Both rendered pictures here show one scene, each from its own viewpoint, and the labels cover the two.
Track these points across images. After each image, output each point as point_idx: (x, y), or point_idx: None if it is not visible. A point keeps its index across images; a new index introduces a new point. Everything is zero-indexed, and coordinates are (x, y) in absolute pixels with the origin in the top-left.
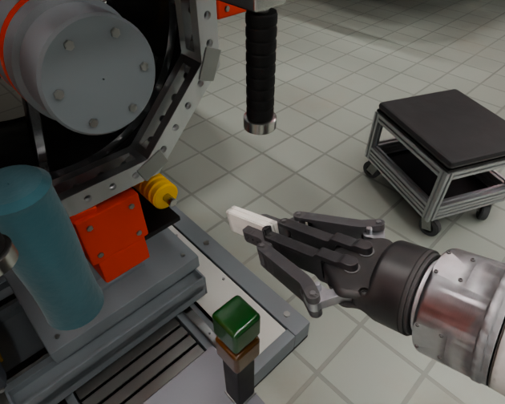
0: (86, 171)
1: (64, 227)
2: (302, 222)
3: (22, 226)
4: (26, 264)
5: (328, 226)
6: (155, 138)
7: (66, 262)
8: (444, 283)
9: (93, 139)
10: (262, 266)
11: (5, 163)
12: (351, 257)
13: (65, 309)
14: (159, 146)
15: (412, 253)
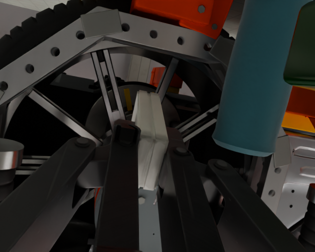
0: (159, 51)
1: (245, 100)
2: (79, 182)
3: (269, 134)
4: (290, 90)
5: (48, 240)
6: (83, 50)
7: (270, 65)
8: None
9: (123, 48)
10: (233, 168)
11: (192, 70)
12: None
13: (307, 0)
14: (84, 42)
15: None
